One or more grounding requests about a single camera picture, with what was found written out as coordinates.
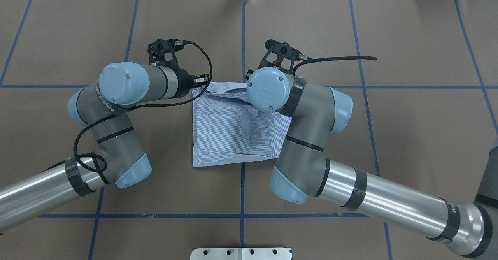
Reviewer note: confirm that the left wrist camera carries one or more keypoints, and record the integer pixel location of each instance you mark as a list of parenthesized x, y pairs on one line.
[(163, 53)]

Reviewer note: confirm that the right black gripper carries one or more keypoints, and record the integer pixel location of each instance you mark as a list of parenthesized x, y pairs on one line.
[(248, 74)]

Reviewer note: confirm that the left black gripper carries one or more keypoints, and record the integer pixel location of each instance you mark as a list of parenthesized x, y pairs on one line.
[(184, 84)]

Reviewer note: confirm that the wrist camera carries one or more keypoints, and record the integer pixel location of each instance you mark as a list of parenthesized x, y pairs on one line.
[(282, 56), (163, 53)]

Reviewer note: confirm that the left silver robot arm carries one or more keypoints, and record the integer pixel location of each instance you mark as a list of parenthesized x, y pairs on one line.
[(120, 159)]

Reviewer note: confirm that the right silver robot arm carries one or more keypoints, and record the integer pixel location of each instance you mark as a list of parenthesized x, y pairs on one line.
[(468, 229)]

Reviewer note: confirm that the blue striped dress shirt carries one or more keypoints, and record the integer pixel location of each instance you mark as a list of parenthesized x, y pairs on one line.
[(228, 129)]

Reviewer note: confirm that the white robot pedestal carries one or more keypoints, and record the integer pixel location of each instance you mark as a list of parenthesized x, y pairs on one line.
[(261, 253)]

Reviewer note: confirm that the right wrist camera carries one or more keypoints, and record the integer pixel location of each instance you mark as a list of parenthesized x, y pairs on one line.
[(282, 56)]

